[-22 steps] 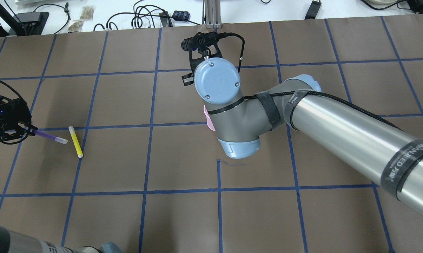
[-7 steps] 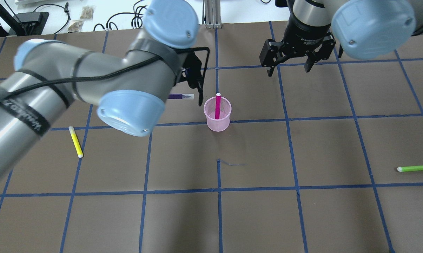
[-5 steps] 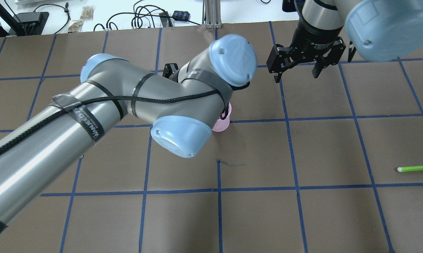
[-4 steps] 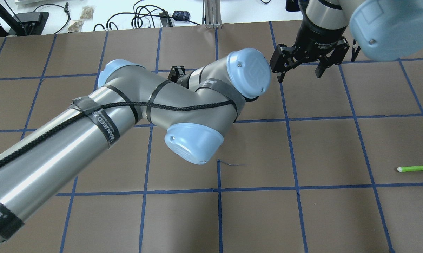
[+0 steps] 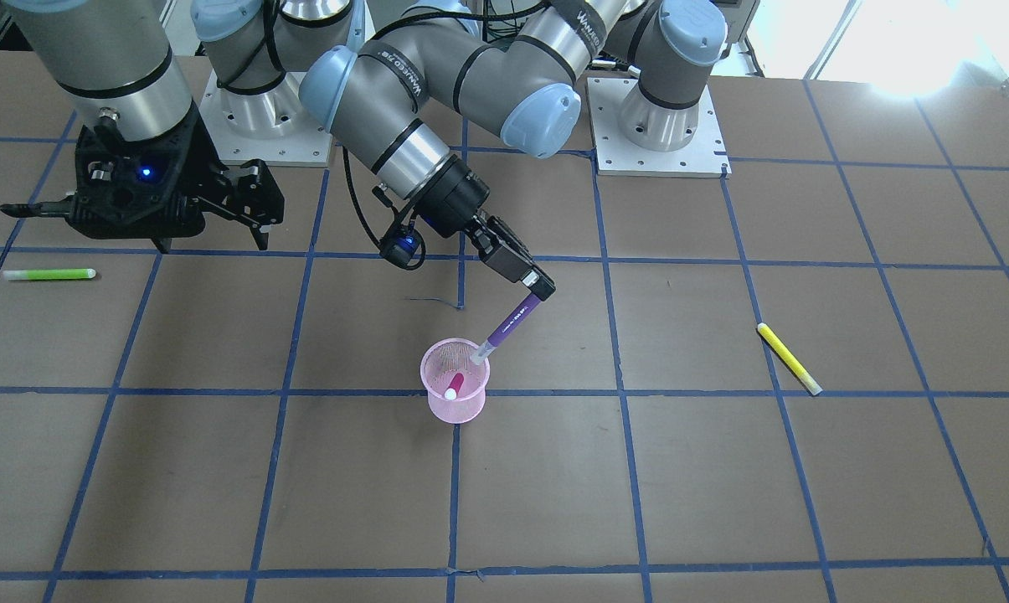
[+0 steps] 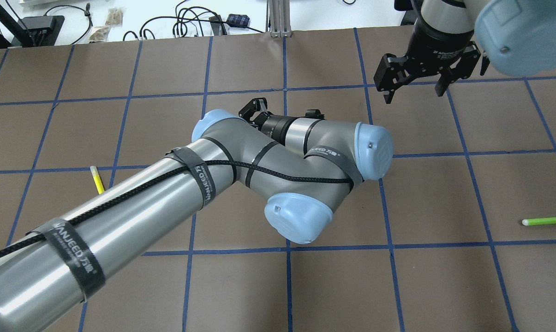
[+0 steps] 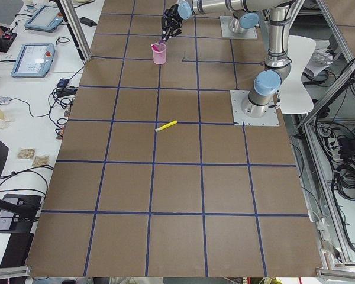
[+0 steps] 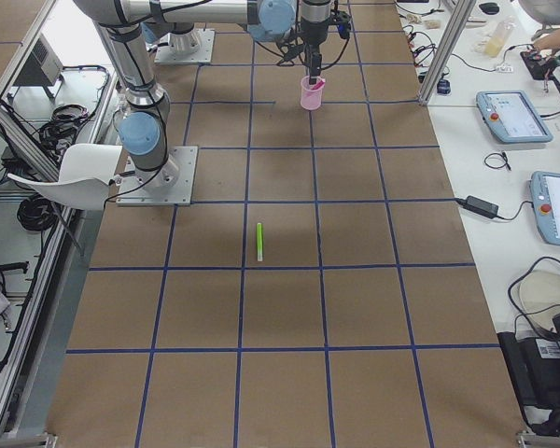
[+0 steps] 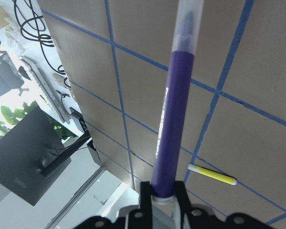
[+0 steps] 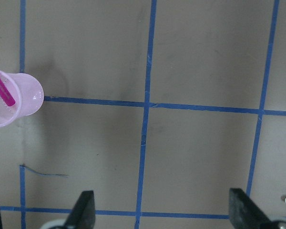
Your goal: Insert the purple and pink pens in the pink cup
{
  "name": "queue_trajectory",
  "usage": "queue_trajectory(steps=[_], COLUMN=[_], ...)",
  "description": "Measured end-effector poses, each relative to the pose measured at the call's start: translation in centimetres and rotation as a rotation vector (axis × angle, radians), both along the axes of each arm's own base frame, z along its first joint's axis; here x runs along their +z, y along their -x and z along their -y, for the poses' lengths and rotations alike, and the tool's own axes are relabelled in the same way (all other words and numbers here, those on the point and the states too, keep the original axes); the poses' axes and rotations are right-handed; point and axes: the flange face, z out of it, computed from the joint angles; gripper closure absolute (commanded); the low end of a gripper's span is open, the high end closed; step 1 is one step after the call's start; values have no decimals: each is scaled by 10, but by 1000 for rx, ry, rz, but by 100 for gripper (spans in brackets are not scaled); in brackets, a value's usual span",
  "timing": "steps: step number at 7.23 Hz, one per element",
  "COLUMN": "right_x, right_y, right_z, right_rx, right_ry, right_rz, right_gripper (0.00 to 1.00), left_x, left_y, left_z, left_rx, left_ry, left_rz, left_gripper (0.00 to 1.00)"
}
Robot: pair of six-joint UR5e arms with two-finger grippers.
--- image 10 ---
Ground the pink highlighter pen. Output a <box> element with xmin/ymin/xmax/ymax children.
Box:
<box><xmin>0</xmin><ymin>79</ymin><xmax>15</xmax><ymax>107</ymax></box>

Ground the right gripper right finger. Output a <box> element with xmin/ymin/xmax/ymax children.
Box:
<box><xmin>228</xmin><ymin>188</ymin><xmax>271</xmax><ymax>229</ymax></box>

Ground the pink plastic cup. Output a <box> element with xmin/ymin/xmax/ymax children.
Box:
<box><xmin>0</xmin><ymin>71</ymin><xmax>44</xmax><ymax>128</ymax></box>

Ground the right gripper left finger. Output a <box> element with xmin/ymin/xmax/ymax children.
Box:
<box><xmin>63</xmin><ymin>190</ymin><xmax>96</xmax><ymax>229</ymax></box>

